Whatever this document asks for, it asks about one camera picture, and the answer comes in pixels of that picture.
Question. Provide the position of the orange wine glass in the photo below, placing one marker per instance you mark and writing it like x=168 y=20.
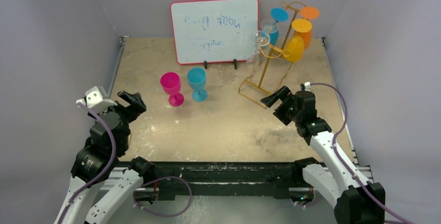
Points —
x=309 y=13

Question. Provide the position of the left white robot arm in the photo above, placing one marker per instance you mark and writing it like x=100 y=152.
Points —
x=108 y=141

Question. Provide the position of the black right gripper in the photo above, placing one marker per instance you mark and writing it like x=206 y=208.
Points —
x=284 y=102

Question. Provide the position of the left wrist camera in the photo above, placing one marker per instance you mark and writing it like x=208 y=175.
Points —
x=96 y=99

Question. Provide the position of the yellow wine glass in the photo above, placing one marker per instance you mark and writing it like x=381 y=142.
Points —
x=300 y=41

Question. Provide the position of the light blue wine glass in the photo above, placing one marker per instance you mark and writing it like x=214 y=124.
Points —
x=196 y=78

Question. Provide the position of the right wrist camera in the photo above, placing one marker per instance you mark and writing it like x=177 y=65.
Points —
x=306 y=86

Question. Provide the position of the front clear wine glass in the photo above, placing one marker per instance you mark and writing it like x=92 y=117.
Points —
x=260 y=39

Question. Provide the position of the pink wine glass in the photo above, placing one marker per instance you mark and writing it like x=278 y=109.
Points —
x=171 y=85

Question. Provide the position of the rear clear wine glass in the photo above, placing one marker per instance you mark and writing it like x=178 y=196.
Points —
x=271 y=28

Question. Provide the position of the rear blue wine glass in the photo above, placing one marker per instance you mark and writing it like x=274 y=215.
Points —
x=279 y=14

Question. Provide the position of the clear wine glass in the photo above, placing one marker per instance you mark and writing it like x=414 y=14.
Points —
x=271 y=28
x=260 y=39

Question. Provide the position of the red framed whiteboard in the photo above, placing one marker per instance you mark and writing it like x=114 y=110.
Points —
x=214 y=31

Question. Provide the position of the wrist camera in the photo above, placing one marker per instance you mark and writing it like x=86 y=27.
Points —
x=306 y=86
x=96 y=99

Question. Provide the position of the gold wire wine glass rack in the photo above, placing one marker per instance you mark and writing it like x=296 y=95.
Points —
x=273 y=68

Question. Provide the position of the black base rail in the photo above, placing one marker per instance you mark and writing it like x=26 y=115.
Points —
x=279 y=180

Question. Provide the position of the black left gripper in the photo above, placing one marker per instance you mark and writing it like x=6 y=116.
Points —
x=137 y=105

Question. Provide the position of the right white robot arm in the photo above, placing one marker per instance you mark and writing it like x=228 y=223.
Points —
x=351 y=194

